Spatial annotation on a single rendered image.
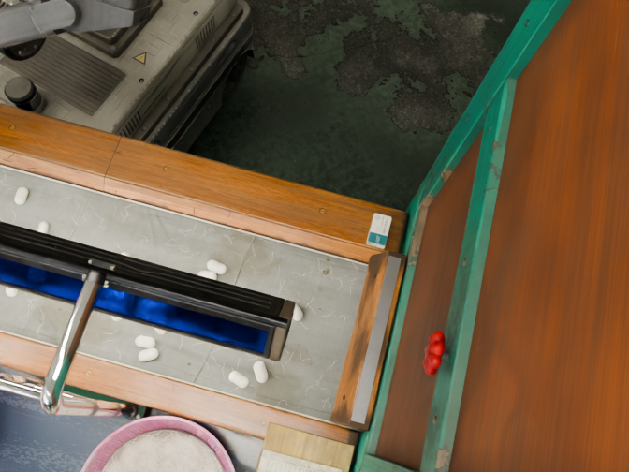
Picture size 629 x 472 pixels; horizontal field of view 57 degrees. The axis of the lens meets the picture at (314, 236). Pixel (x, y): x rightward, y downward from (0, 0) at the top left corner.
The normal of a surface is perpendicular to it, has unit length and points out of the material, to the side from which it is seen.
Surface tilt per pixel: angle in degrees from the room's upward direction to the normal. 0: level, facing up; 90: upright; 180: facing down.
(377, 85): 0
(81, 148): 0
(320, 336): 0
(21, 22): 46
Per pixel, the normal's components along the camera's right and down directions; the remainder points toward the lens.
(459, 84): 0.06, -0.31
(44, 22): -0.09, 0.47
